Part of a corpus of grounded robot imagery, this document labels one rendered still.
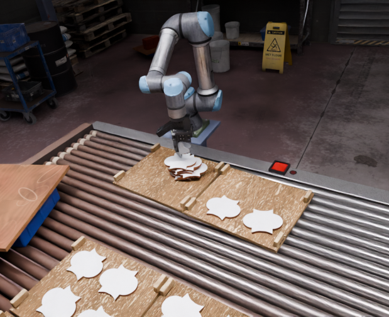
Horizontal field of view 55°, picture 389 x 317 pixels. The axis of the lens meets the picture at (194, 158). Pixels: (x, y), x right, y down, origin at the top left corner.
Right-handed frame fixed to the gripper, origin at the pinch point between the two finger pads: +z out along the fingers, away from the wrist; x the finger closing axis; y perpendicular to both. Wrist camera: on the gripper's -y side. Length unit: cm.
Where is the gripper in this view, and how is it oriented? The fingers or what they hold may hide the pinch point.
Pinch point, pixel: (179, 155)
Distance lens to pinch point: 167.6
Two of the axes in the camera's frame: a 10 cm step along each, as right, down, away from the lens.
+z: 1.1, 8.2, 5.6
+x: 1.6, -5.7, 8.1
